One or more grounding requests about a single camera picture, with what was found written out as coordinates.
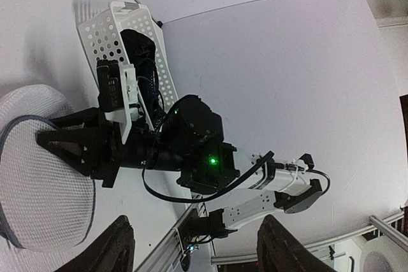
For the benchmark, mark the dark navy lace bra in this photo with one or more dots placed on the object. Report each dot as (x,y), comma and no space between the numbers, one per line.
(141,52)

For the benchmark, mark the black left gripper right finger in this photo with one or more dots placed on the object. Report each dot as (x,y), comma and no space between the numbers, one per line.
(278,250)

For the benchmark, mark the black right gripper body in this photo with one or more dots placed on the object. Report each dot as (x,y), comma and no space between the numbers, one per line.
(190,142)

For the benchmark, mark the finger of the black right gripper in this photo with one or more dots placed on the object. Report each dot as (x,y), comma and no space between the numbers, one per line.
(79,148)
(86,119)

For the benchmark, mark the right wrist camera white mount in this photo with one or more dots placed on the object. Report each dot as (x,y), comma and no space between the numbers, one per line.
(119,97)

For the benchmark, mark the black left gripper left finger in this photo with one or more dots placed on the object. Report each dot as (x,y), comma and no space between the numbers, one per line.
(112,250)

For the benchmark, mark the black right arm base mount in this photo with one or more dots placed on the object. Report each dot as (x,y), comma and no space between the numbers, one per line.
(194,226)

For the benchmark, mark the aluminium table front rail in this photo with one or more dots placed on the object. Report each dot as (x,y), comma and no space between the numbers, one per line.
(177,251)

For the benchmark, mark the white mesh laundry bag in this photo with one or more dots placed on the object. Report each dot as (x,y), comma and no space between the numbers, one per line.
(46,206)

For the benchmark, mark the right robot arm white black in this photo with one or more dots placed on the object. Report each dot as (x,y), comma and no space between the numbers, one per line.
(285,186)

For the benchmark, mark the white plastic basket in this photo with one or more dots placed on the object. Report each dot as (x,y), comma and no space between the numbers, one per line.
(101,39)

